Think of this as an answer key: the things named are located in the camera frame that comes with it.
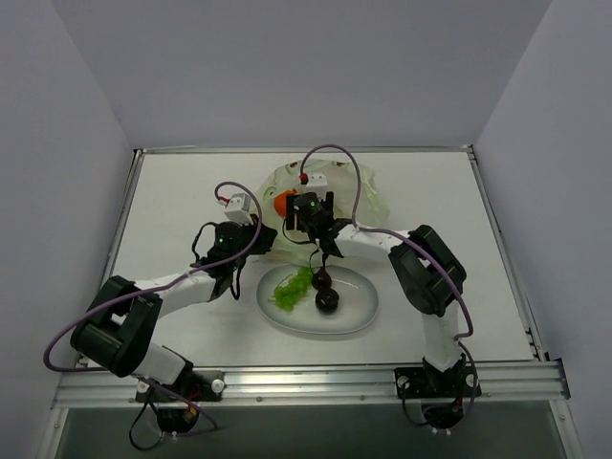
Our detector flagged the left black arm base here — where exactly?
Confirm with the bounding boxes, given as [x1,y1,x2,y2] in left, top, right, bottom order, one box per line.
[137,365,226,437]

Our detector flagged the aluminium front rail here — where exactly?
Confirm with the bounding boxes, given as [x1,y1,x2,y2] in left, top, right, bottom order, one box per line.
[52,361,570,408]

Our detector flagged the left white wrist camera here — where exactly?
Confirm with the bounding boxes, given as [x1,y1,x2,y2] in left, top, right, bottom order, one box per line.
[224,193,252,226]

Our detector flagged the green fake grapes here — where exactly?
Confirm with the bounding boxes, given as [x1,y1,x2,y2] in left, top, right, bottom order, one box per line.
[268,267,313,312]

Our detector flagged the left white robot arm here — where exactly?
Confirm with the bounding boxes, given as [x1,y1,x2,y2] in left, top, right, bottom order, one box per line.
[70,222,277,401]

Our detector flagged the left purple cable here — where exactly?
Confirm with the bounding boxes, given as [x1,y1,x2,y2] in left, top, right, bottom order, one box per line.
[43,183,263,436]

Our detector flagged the translucent plastic bag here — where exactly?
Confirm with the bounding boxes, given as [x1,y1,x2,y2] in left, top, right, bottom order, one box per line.
[255,159,390,266]

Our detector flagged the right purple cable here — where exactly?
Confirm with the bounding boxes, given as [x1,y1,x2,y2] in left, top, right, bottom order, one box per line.
[299,142,479,426]

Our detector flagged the dark purple fake fruit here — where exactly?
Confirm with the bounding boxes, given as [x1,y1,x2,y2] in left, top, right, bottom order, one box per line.
[312,268,333,291]

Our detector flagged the orange fake fruit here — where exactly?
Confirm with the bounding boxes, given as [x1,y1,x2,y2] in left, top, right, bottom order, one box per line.
[273,191,290,218]

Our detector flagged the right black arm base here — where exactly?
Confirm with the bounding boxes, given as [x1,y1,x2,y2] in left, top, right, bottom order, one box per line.
[394,354,482,434]

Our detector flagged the white oval plate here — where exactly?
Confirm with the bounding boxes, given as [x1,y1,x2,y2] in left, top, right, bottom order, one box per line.
[256,265,379,335]

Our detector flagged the dark round fake fruit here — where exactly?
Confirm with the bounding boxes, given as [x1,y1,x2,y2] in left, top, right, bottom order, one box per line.
[315,289,339,316]

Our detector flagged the purple cable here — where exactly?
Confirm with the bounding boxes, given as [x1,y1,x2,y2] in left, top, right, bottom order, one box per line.
[43,183,263,436]
[299,142,479,426]

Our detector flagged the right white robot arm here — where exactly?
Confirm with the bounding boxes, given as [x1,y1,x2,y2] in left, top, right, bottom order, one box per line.
[284,192,467,395]

